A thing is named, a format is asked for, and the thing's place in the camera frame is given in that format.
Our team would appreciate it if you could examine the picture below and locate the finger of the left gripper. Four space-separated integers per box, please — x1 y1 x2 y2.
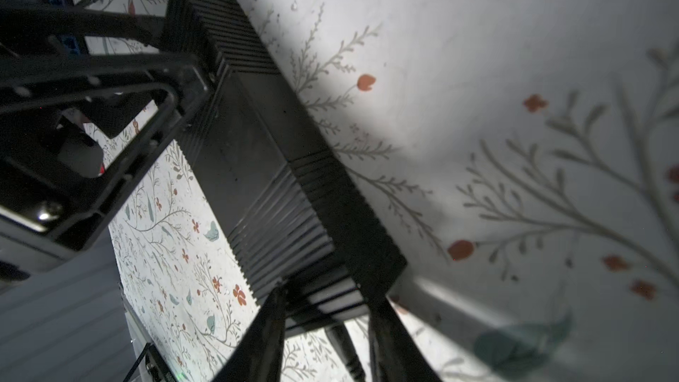
1 2 164 48
1 53 212 114

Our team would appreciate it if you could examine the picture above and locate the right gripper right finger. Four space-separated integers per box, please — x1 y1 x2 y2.
368 299 441 382

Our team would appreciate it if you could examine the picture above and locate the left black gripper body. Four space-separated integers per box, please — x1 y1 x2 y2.
1 84 210 281

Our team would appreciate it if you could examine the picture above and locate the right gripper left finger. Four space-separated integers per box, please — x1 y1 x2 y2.
213 285 286 382

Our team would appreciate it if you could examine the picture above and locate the floral table mat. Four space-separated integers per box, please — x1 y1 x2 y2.
41 0 679 382

